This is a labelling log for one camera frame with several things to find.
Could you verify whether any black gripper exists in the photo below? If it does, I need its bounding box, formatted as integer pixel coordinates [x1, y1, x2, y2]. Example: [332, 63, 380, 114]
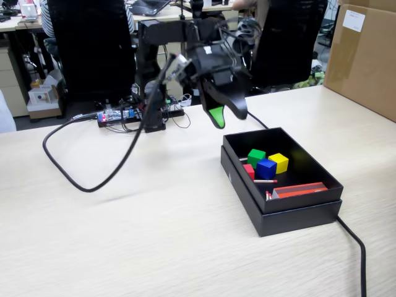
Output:
[188, 42, 249, 130]

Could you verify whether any green cube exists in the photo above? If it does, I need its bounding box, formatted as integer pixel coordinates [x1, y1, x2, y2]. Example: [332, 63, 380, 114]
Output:
[247, 148, 267, 170]

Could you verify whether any blue cube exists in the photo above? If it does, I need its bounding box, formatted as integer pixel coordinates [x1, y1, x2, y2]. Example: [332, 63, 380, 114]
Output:
[256, 158, 278, 180]

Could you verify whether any yellow cube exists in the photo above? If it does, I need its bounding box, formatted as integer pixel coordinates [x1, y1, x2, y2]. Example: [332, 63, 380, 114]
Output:
[268, 153, 290, 174]

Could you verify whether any black box tray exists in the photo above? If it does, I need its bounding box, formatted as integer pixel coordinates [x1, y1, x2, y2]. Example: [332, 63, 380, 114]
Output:
[222, 126, 345, 215]

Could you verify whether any black open box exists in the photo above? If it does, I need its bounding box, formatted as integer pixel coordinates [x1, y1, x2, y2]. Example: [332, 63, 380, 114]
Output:
[220, 145, 343, 238]

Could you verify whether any large cardboard box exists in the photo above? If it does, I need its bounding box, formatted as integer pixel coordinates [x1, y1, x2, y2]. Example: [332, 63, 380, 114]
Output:
[322, 0, 396, 123]

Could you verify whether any beige drawer cabinet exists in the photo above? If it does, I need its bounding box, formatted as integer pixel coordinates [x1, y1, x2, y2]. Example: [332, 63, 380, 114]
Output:
[0, 46, 30, 118]
[156, 43, 184, 93]

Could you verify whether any grey garment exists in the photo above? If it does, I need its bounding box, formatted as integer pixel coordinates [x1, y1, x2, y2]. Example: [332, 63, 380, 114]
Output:
[232, 17, 261, 56]

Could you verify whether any green and white bundle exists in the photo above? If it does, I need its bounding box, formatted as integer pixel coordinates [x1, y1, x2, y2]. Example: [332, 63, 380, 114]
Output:
[293, 58, 326, 91]

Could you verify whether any black mesh office chair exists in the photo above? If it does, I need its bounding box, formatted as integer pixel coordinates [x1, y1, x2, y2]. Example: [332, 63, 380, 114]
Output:
[46, 0, 139, 103]
[244, 0, 329, 94]

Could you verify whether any light wooden office desk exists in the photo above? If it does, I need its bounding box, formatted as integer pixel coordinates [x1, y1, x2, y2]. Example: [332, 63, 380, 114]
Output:
[0, 14, 47, 33]
[132, 1, 241, 22]

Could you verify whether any orange matchbox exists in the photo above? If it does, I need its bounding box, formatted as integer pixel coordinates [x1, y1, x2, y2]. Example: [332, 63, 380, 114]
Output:
[271, 182, 328, 199]

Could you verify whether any controller circuit board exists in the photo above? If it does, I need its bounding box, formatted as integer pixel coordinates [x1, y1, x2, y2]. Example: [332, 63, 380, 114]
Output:
[97, 107, 137, 125]

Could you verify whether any black laptop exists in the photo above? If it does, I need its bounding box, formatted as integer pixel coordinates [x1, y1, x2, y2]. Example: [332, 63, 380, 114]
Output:
[128, 0, 171, 17]

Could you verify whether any white cardboard carton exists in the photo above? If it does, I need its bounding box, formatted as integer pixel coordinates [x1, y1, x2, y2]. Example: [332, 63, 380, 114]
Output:
[26, 85, 63, 120]

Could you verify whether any person in striped shirt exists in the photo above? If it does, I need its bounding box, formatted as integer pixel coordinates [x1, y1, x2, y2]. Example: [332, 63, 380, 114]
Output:
[39, 0, 136, 40]

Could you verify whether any white cloth object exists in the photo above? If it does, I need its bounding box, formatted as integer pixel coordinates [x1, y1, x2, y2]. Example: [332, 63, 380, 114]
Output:
[0, 89, 17, 133]

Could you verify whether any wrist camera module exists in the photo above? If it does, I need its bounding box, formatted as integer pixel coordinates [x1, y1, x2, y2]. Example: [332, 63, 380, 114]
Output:
[168, 54, 195, 83]

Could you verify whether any thick black camera cable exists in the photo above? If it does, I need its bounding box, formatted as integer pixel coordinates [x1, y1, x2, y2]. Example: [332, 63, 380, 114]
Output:
[42, 54, 183, 193]

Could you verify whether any thick black power cable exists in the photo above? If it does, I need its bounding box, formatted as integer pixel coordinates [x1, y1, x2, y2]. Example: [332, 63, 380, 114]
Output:
[246, 111, 368, 297]

